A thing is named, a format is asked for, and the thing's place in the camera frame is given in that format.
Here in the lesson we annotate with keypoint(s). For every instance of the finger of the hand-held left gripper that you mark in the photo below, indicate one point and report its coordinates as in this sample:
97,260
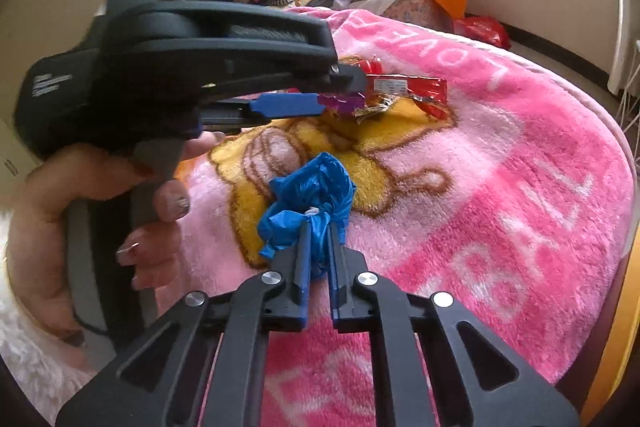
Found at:
285,105
280,57

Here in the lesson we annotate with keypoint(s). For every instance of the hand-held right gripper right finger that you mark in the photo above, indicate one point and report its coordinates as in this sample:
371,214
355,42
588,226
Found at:
337,309

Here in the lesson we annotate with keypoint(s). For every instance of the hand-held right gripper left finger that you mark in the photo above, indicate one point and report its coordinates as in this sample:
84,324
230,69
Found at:
303,292

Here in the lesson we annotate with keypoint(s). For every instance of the small purple candy wrapper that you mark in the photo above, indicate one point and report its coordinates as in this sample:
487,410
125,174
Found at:
342,102

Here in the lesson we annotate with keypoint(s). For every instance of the blue plastic bag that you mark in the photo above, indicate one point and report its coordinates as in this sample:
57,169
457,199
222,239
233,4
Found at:
320,187

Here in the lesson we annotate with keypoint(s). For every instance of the yellow-rimmed black bin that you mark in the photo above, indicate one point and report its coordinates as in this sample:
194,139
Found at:
620,332

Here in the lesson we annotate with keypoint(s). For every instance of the person's left forearm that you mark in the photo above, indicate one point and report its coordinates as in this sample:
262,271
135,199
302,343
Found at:
30,357

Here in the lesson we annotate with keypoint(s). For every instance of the person's left hand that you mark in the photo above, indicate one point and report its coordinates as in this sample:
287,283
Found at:
45,227

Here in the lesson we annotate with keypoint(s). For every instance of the red snack wrapper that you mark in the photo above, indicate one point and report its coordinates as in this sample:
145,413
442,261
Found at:
415,89

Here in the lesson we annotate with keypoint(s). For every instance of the floral fabric bag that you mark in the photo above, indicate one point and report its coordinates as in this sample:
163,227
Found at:
417,9

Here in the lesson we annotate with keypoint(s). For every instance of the red plastic bag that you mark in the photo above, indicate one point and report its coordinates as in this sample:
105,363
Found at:
482,32

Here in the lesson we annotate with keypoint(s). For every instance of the pink printed blanket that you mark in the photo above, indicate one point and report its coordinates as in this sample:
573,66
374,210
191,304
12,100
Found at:
500,157

